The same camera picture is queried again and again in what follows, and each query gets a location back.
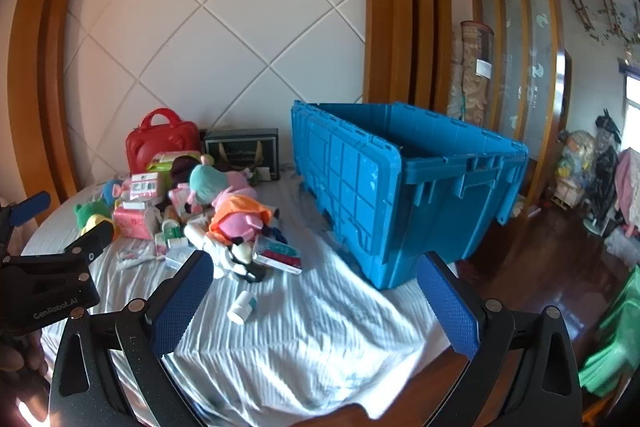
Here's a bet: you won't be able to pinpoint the pink pig plush orange dress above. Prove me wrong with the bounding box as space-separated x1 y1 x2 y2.
207 192 278 248

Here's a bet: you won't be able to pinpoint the green wipes pack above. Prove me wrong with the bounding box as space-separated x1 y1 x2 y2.
146 151 201 172

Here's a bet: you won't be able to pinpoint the person's left hand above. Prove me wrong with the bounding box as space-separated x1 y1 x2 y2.
0 332 48 374

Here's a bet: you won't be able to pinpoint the black hanging garment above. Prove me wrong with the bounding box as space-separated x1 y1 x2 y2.
587 109 623 228

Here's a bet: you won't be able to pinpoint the flat white packet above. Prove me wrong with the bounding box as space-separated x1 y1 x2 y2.
117 247 156 270

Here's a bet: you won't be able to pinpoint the dark plush toy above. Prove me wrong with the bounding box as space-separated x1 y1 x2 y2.
169 157 201 190

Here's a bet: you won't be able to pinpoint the window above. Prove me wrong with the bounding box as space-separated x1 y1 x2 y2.
620 72 640 148

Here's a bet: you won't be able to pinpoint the patterned rolled carpet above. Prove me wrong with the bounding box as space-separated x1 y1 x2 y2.
460 21 496 125

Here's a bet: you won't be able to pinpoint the blue plastic crate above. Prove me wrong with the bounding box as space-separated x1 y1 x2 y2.
291 101 529 291

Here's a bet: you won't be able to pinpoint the wooden wall post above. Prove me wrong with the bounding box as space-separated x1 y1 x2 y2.
362 0 453 112

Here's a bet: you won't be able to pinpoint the red handbag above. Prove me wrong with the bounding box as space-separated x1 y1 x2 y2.
125 108 201 175

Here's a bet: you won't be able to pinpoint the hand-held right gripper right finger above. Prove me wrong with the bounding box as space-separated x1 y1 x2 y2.
415 251 583 427

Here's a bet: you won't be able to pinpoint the white fan stand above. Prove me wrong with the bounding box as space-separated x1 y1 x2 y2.
582 207 606 235

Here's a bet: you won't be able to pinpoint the wooden frosted glass partition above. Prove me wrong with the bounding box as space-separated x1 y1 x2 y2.
462 0 566 208

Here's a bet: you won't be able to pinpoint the small white bottle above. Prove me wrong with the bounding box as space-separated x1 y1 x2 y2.
226 289 257 324

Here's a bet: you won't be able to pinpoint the pink pig plush teal dress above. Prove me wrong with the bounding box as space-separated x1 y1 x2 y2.
189 164 251 208

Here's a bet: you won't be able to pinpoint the green and red box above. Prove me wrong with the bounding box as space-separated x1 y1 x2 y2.
252 237 303 275

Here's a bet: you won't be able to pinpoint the pink hanging clothes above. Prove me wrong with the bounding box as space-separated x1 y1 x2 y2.
614 147 640 208

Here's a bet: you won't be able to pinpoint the colourful toy pile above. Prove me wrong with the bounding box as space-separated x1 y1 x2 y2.
557 129 596 208

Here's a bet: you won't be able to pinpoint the branch wall decoration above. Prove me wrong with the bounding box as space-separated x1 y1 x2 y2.
565 0 640 48

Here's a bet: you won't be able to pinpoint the green plastic stool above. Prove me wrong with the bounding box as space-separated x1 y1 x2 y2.
579 264 640 398

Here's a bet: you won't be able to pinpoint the pale rolled carpet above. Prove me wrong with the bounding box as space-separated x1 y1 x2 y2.
447 27 468 120

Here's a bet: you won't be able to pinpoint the pink tissue pack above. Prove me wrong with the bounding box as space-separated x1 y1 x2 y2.
112 204 161 240

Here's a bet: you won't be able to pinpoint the black gift box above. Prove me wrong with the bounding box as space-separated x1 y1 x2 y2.
204 128 280 182

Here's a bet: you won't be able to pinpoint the green frog plush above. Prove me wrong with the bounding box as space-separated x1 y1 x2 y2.
74 199 116 238

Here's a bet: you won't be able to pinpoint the blue plush toy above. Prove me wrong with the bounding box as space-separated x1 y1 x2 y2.
102 179 128 208

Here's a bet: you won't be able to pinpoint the small white box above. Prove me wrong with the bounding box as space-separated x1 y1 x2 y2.
165 247 196 270

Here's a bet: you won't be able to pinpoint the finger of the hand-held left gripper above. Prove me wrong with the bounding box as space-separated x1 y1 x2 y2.
0 191 52 253
2 220 116 274

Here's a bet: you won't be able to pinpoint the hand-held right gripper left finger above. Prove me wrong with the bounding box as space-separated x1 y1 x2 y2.
50 249 216 427

